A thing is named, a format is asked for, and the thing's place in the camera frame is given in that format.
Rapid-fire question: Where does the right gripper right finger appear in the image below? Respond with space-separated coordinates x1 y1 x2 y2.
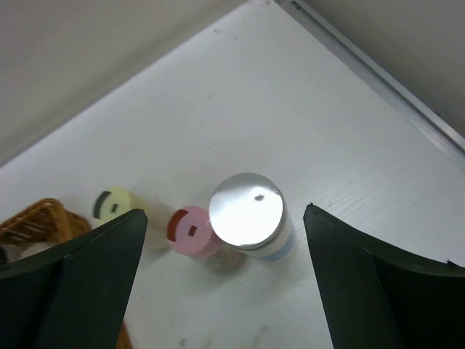
303 204 464 348

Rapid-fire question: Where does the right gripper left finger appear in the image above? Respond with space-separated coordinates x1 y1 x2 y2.
1 209 147 348

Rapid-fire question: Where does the silver lid blue label jar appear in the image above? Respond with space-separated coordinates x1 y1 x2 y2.
208 172 295 262

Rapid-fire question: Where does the brown wicker divided tray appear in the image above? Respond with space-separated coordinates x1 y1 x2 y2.
0 197 135 349

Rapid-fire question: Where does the yellow lid spice bottle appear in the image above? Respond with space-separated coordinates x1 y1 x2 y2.
92 187 175 250

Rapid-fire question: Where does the pink lid spice bottle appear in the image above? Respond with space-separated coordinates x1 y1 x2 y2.
166 206 246 273

